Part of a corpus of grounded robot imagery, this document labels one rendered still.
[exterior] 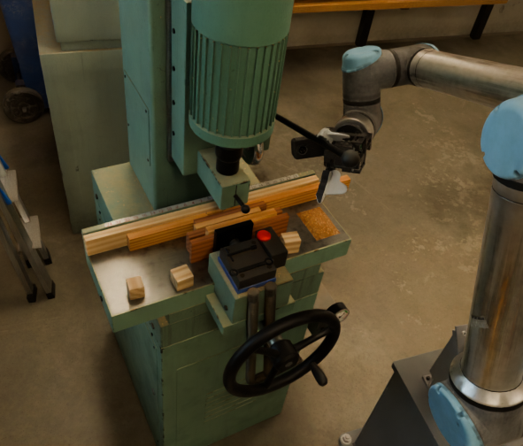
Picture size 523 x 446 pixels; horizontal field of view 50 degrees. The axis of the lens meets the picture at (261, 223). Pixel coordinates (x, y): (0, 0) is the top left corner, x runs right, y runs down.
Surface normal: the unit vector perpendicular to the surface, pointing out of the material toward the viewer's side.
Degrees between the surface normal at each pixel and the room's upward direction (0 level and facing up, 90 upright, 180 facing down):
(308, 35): 90
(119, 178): 0
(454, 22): 90
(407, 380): 0
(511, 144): 88
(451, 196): 0
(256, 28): 90
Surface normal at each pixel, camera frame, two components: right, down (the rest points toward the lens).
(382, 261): 0.11, -0.69
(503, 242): -0.74, 0.40
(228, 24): -0.24, 0.67
